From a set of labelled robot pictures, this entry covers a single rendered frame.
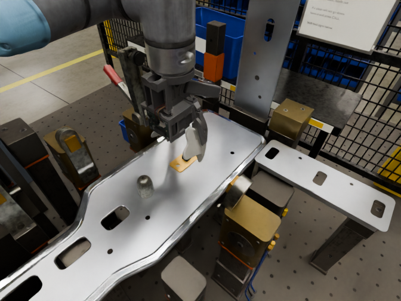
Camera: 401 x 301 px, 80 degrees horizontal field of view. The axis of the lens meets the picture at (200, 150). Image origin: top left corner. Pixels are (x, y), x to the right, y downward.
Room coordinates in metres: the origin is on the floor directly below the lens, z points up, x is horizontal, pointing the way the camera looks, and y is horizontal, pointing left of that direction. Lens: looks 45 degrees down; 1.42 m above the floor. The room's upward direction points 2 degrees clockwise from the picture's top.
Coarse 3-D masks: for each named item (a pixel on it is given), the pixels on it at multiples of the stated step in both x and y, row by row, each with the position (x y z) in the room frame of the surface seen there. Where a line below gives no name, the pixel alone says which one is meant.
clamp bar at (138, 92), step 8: (128, 48) 0.49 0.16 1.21; (136, 48) 0.50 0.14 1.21; (120, 56) 0.48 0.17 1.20; (128, 56) 0.48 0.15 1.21; (136, 56) 0.46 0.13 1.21; (128, 64) 0.47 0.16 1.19; (136, 64) 0.46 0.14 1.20; (128, 72) 0.47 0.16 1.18; (136, 72) 0.49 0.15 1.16; (128, 80) 0.47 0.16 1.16; (136, 80) 0.49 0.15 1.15; (128, 88) 0.47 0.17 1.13; (136, 88) 0.48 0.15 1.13; (136, 96) 0.46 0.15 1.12; (144, 96) 0.49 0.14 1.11; (136, 104) 0.46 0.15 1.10
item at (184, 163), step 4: (180, 156) 0.39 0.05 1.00; (196, 156) 0.40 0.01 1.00; (176, 160) 0.38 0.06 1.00; (180, 160) 0.38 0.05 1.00; (184, 160) 0.38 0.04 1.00; (188, 160) 0.38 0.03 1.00; (192, 160) 0.38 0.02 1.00; (172, 164) 0.37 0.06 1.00; (176, 164) 0.37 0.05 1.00; (180, 164) 0.37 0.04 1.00; (184, 164) 0.37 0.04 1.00; (188, 164) 0.37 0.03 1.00; (176, 168) 0.36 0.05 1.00; (180, 168) 0.36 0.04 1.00; (184, 168) 0.36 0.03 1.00; (180, 172) 0.35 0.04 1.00
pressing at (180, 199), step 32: (224, 128) 0.51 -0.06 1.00; (128, 160) 0.37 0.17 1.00; (160, 160) 0.38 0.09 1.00; (224, 160) 0.39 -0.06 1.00; (96, 192) 0.28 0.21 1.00; (128, 192) 0.29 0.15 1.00; (160, 192) 0.29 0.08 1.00; (192, 192) 0.29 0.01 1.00; (96, 224) 0.21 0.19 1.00; (128, 224) 0.22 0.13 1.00; (160, 224) 0.22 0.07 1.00; (192, 224) 0.23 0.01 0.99; (96, 256) 0.16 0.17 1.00; (128, 256) 0.16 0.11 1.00; (160, 256) 0.16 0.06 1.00; (0, 288) 0.10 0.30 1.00; (64, 288) 0.11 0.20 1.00; (96, 288) 0.11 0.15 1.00
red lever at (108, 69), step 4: (104, 68) 0.54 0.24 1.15; (108, 68) 0.54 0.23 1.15; (112, 68) 0.55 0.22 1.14; (108, 72) 0.53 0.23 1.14; (112, 72) 0.53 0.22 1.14; (108, 76) 0.54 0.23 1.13; (112, 76) 0.53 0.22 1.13; (116, 76) 0.53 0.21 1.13; (112, 80) 0.52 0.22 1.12; (116, 80) 0.52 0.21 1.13; (120, 80) 0.52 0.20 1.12; (116, 84) 0.52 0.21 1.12; (120, 84) 0.52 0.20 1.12; (124, 84) 0.52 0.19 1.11; (120, 88) 0.51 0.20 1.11; (124, 88) 0.51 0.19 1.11; (124, 92) 0.50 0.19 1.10; (128, 92) 0.51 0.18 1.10; (128, 96) 0.50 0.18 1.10; (128, 100) 0.50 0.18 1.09; (144, 112) 0.47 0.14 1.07
